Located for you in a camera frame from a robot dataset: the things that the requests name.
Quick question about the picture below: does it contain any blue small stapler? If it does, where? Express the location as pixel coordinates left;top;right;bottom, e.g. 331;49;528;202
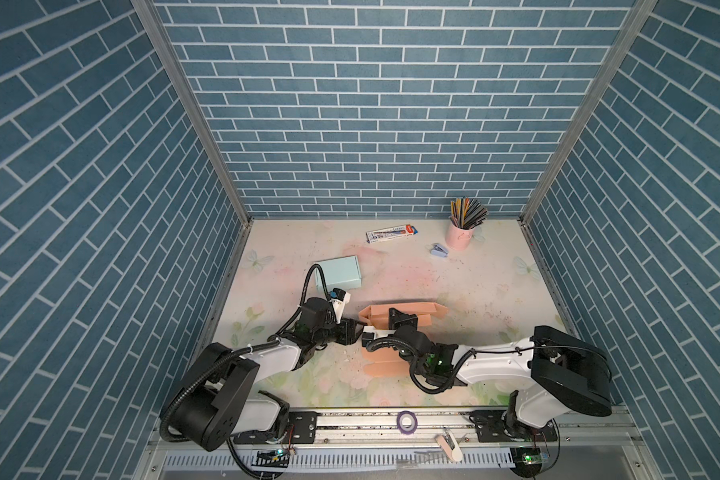
430;243;449;258

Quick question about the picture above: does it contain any pink paper box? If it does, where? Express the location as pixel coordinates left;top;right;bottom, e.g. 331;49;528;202
359;302;448;378

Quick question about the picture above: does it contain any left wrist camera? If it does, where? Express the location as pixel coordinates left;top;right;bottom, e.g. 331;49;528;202
329;288;351;324

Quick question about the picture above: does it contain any pink pen cup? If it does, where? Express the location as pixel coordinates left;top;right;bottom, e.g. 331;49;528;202
445;223;474;251

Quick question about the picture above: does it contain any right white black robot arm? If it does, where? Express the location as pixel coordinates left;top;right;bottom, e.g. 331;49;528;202
361;314;612;440

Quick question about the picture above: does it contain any colored pencils bundle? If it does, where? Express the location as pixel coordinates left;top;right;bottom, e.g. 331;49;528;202
450;198;488;230

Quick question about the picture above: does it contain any light blue paper box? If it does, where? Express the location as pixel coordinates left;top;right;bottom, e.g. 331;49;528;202
318;256;362;291

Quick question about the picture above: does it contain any purple tape roll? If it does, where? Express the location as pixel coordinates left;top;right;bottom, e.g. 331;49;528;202
396;410;418;435

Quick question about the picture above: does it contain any left black corrugated cable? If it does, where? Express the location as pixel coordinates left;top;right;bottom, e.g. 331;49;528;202
158;263;331;444

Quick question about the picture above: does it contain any white pink small tool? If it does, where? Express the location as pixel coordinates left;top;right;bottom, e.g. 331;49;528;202
435;429;464;463

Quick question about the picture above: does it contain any white pencil box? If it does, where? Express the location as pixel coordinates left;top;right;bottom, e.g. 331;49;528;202
366;224;418;244

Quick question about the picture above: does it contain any metal base rail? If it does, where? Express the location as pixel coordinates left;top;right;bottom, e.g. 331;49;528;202
131;404;661;480

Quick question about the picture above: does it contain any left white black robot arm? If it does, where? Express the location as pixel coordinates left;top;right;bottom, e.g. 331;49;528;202
159;289;364;451

